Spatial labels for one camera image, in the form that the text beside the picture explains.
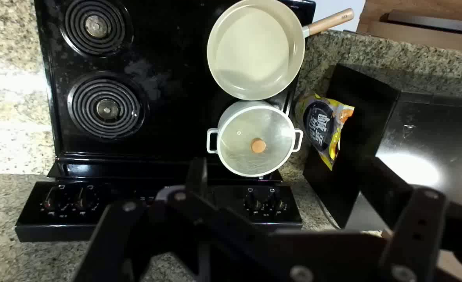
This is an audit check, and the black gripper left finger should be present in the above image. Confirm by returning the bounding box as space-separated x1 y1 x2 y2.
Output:
71 156 305 282

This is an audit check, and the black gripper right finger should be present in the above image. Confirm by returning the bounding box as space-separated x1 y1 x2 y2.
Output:
358 155 462 282

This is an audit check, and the black stove knob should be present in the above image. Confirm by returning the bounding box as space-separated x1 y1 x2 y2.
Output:
71 183 103 213
39 185 70 216
241 186 266 214
263 186 286 214

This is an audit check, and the black coil burner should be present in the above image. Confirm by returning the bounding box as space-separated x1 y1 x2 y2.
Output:
59 0 133 56
65 72 148 141

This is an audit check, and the black box appliance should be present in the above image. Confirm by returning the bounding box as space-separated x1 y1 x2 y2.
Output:
302 62 462 232

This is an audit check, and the yellow black snack bag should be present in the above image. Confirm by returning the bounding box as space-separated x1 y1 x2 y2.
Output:
299 92 355 171

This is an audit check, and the black electric stove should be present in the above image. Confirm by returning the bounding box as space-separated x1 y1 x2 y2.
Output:
14 0 317 243

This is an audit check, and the cream frying pan wooden handle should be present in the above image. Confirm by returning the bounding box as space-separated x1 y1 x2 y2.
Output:
205 0 355 102

